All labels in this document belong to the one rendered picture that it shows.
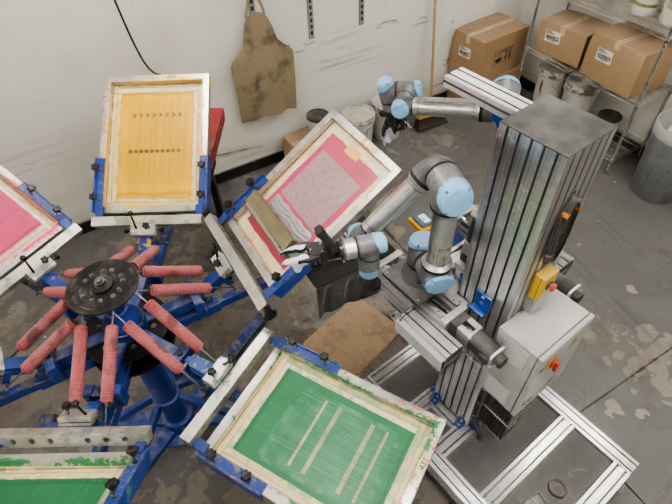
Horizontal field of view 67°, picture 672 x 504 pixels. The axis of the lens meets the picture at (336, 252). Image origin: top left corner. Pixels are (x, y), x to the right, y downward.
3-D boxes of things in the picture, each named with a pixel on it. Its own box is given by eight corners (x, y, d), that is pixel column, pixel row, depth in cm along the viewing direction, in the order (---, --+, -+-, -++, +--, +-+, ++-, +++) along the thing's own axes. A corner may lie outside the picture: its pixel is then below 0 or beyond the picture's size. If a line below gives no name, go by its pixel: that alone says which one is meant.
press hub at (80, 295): (200, 381, 324) (132, 232, 225) (223, 431, 301) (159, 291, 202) (140, 410, 311) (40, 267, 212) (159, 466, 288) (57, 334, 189)
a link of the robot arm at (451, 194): (440, 266, 205) (460, 157, 165) (454, 295, 195) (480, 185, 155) (412, 272, 203) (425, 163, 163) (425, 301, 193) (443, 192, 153)
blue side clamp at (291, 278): (323, 246, 228) (315, 240, 223) (328, 253, 225) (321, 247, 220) (276, 291, 232) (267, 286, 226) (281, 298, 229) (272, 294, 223)
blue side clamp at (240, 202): (270, 180, 261) (262, 173, 256) (274, 185, 258) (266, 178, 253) (230, 220, 265) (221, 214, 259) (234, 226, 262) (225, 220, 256)
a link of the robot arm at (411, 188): (431, 135, 170) (338, 230, 192) (443, 155, 162) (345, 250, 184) (451, 150, 177) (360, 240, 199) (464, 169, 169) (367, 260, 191)
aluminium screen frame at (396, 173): (337, 112, 254) (333, 107, 251) (405, 174, 220) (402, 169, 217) (229, 221, 263) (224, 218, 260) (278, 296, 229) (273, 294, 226)
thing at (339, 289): (382, 280, 296) (384, 242, 272) (390, 290, 291) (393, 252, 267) (313, 314, 281) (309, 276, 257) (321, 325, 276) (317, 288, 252)
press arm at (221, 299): (352, 241, 285) (352, 234, 281) (357, 248, 282) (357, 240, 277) (135, 339, 245) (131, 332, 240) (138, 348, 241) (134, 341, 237)
